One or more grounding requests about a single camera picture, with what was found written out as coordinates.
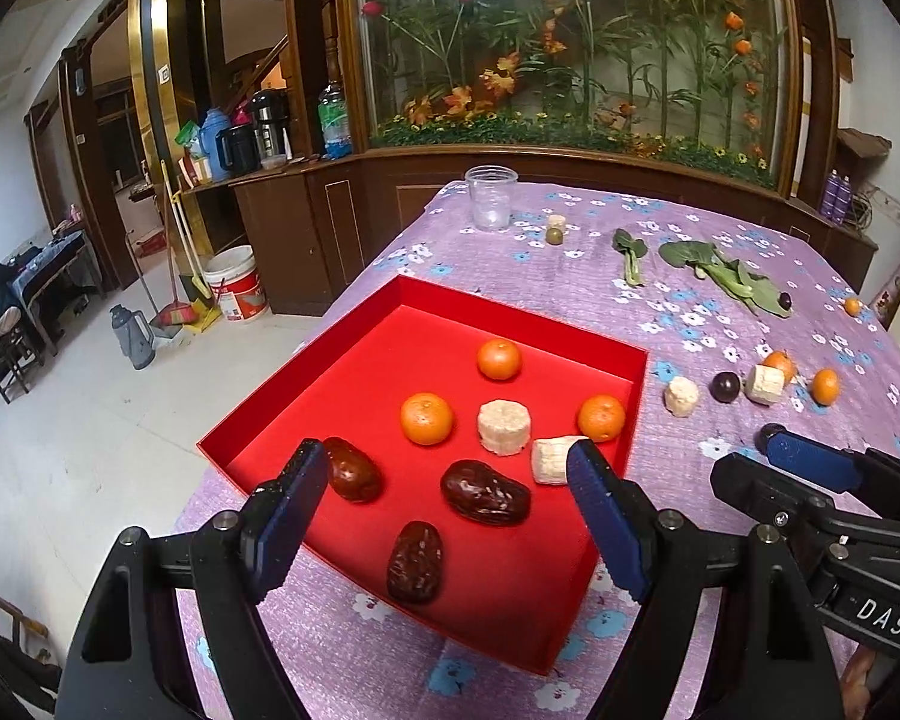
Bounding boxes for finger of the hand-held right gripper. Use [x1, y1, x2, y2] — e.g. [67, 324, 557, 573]
[711, 453, 900, 548]
[756, 424, 900, 502]

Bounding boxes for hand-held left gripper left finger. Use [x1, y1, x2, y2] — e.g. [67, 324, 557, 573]
[56, 439, 329, 720]

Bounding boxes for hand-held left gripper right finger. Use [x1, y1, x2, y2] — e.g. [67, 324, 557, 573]
[566, 439, 845, 720]

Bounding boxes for dried red date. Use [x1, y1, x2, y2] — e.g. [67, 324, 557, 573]
[322, 436, 383, 503]
[441, 459, 532, 527]
[386, 520, 446, 605]

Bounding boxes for red shallow box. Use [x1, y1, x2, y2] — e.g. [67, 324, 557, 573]
[196, 275, 650, 677]

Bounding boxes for leafy green vegetables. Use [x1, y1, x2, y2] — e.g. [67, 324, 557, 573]
[658, 240, 785, 316]

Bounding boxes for white plastic bucket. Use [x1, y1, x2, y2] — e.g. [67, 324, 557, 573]
[202, 245, 271, 323]

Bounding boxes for grey thermos jug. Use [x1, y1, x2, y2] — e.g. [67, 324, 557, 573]
[110, 304, 157, 371]

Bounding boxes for small bok choy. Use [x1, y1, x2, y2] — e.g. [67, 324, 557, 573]
[613, 229, 647, 287]

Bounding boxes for brown wooden cabinet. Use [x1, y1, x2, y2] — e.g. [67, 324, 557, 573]
[180, 0, 882, 316]

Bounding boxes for yellow broom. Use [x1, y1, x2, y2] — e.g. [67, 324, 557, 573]
[157, 163, 222, 335]

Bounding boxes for dark wooden chair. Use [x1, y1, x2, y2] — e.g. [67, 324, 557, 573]
[0, 300, 46, 406]

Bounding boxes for clear plastic jar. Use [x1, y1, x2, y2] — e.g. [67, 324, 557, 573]
[464, 164, 519, 233]

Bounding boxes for table with printed cloth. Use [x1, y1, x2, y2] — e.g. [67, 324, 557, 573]
[7, 229, 106, 353]

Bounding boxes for black kettle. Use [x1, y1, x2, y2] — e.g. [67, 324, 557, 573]
[217, 125, 260, 175]

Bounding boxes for blue thermos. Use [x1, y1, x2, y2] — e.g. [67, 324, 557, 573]
[199, 109, 230, 181]

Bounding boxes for green label water bottle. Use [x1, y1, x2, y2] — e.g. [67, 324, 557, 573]
[317, 79, 353, 161]

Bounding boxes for artificial flower glass display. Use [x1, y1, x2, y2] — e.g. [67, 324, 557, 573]
[356, 0, 796, 192]

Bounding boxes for tangled cables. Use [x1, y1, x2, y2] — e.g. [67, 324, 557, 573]
[849, 187, 882, 230]

